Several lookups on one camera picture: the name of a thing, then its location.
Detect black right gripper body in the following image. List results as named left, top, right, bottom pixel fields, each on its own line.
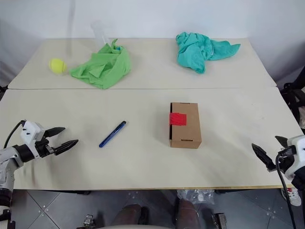
left=274, top=146, right=297, bottom=176

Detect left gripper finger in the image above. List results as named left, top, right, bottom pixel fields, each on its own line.
left=53, top=139, right=79, bottom=156
left=45, top=127, right=66, bottom=138

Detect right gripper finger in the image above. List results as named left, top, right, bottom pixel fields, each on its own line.
left=252, top=143, right=275, bottom=172
left=274, top=135, right=289, bottom=148

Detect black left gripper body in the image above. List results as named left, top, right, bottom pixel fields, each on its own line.
left=35, top=137, right=58, bottom=158

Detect blue utility knife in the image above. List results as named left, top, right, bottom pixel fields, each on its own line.
left=99, top=121, right=127, bottom=148

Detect brown cardboard box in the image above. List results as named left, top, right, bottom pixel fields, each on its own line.
left=168, top=102, right=203, bottom=149

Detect white red sneaker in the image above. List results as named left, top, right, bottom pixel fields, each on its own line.
left=281, top=187, right=302, bottom=207

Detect black metal stand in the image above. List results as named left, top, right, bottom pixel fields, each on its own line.
left=278, top=69, right=305, bottom=129

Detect yellow tennis ball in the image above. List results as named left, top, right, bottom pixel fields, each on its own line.
left=49, top=58, right=67, bottom=74

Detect green crumpled cloth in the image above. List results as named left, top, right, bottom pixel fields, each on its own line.
left=69, top=38, right=132, bottom=90

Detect clear plastic bag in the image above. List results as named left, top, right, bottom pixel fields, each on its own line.
left=176, top=189, right=215, bottom=205

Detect red tape patch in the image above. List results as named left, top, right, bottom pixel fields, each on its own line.
left=169, top=113, right=187, bottom=126

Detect clear plastic cup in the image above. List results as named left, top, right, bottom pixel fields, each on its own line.
left=91, top=20, right=111, bottom=47

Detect teal crumpled cloth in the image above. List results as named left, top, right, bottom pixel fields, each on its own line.
left=175, top=31, right=241, bottom=74

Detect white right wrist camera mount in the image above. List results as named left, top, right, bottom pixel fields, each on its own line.
left=285, top=135, right=305, bottom=181

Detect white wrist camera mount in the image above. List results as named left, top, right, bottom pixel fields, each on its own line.
left=19, top=121, right=48, bottom=158
left=285, top=135, right=305, bottom=181

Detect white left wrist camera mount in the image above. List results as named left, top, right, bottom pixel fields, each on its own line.
left=19, top=121, right=48, bottom=158

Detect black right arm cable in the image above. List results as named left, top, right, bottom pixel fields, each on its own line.
left=275, top=152, right=297, bottom=229

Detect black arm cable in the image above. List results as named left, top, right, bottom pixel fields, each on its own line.
left=275, top=152, right=297, bottom=229
left=3, top=120, right=26, bottom=149

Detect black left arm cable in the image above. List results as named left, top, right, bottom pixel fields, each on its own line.
left=3, top=120, right=26, bottom=149

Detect metal foot bracket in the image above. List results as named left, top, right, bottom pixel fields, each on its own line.
left=211, top=212, right=227, bottom=229
left=83, top=214, right=95, bottom=229

